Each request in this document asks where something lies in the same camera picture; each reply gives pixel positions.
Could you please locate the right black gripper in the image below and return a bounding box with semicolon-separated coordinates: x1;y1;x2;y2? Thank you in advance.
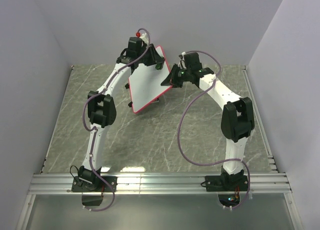
160;64;190;89

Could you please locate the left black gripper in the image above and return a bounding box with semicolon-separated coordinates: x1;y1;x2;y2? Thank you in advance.
138;45;165;68

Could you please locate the green bone-shaped eraser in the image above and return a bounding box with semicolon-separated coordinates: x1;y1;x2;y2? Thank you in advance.
155;63;163;70

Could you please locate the pink-framed whiteboard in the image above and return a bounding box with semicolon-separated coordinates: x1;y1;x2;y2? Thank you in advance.
128;61;171;114

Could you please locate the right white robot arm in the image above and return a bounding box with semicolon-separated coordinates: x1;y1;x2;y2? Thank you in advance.
161;50;255;190

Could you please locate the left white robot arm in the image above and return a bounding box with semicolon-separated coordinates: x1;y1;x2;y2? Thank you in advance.
78;35;169;191

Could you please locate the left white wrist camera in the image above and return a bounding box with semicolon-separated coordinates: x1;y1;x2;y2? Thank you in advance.
135;32;149;44

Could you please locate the aluminium left side rail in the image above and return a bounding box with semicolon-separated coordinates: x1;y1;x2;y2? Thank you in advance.
39;65;75;174

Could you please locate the aluminium rail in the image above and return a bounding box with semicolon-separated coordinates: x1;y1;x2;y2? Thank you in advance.
241;65;279;173
27;172;292;195
39;65;75;174

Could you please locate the aluminium right side rail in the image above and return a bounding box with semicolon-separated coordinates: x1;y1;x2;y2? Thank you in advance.
241;65;279;173

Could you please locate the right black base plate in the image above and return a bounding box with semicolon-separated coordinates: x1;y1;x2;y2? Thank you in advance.
200;173;249;192

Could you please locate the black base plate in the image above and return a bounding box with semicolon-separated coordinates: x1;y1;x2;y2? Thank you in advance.
200;173;249;192
71;169;118;193

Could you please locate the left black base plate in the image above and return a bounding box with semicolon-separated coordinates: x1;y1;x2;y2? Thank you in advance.
71;169;118;193

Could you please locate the aluminium front rail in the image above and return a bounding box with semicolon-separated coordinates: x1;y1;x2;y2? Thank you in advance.
27;172;292;195

